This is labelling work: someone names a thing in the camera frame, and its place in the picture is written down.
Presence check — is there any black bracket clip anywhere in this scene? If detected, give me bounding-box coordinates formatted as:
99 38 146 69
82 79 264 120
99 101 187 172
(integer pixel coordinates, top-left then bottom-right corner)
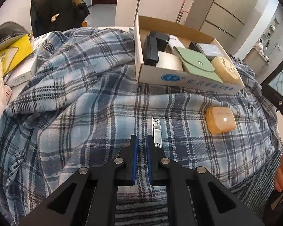
149 31 169 52

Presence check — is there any blue plaid cloth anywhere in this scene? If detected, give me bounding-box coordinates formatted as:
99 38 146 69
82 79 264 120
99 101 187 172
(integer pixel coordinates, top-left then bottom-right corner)
0 28 283 225

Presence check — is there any black square display case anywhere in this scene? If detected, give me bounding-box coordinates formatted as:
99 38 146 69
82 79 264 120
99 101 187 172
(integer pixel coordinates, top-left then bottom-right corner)
189 41 202 54

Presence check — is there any cardboard tray box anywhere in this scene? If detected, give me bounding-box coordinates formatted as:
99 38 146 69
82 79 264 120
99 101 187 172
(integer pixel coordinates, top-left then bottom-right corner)
134 15 244 94

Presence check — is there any bathroom vanity cabinet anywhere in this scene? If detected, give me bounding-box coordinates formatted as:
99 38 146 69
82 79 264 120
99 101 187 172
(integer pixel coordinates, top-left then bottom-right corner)
243 48 269 75

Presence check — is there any grey lighter case box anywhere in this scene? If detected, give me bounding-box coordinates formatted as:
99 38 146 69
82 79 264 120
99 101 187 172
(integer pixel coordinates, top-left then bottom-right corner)
196 43 224 61

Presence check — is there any striped grey towel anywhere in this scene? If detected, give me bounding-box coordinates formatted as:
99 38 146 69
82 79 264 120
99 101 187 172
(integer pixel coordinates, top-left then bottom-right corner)
115 147 281 225

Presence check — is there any green leather pouch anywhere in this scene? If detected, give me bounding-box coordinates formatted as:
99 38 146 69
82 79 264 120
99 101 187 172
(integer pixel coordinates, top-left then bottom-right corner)
175 47 223 83

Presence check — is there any round cream candy tin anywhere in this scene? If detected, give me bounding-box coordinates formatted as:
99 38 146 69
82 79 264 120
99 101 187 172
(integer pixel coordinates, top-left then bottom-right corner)
211 56 240 85

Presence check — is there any small black box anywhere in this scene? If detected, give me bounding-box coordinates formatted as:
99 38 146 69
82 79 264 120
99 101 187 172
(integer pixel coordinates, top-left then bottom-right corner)
142 36 159 67

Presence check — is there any tan leather case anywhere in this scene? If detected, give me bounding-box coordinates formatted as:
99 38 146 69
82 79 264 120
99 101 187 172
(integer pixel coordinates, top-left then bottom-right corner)
205 107 236 135

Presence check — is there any yellow box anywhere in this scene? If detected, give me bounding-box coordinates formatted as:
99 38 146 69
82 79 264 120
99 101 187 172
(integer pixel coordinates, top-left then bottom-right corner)
0 34 33 76

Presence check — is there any white power adapter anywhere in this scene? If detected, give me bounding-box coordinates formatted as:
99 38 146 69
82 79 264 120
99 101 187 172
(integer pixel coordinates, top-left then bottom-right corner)
156 51 183 71

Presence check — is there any grey bag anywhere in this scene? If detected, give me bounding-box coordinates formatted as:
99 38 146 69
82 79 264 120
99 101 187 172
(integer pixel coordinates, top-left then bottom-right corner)
0 21 29 51

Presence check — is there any white AUX remote control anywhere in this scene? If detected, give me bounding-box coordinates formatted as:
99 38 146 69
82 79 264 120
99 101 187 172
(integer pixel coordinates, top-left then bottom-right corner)
168 35 185 55

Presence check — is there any silver nail clipper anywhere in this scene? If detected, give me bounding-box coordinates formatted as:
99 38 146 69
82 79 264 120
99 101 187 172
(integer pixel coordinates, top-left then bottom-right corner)
152 116 162 148

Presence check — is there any beige refrigerator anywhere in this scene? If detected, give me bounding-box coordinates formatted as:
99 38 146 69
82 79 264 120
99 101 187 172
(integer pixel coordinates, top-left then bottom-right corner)
185 0 258 50

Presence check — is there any white flat box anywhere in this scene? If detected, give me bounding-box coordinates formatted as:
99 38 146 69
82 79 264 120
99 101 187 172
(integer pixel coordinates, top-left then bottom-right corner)
4 33 50 88

